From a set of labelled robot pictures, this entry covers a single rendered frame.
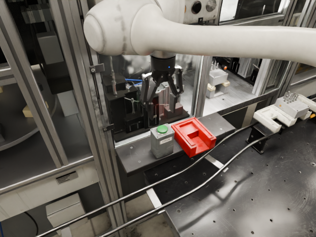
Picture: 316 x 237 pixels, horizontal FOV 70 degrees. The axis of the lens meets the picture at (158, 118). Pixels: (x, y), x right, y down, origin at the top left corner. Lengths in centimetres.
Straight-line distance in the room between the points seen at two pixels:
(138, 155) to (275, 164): 74
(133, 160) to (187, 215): 34
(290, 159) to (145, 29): 113
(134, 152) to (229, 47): 63
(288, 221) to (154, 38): 95
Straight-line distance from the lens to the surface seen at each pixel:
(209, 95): 124
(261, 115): 127
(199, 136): 100
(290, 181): 130
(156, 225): 177
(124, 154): 94
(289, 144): 148
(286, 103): 133
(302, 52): 50
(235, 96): 131
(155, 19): 46
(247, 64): 144
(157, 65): 66
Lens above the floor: 161
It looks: 40 degrees down
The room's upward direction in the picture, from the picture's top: straight up
